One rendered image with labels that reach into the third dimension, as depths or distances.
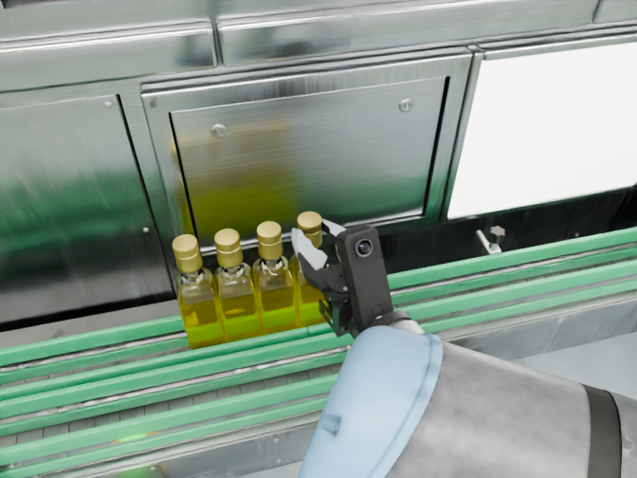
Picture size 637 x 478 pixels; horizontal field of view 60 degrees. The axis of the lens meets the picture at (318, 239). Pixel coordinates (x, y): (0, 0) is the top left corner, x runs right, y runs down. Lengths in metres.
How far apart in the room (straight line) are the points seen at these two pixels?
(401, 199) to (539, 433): 0.73
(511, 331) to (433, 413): 0.80
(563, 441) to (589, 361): 0.95
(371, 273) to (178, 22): 0.39
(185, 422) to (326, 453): 0.58
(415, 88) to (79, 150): 0.50
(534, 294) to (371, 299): 0.45
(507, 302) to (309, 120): 0.48
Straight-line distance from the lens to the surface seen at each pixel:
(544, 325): 1.12
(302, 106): 0.81
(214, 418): 0.87
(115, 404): 0.95
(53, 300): 1.09
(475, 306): 1.00
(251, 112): 0.80
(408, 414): 0.28
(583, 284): 1.10
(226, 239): 0.76
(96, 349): 0.99
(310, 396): 0.88
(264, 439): 0.92
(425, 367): 0.30
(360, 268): 0.65
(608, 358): 1.26
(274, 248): 0.77
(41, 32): 0.78
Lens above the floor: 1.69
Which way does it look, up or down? 45 degrees down
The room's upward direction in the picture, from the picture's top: straight up
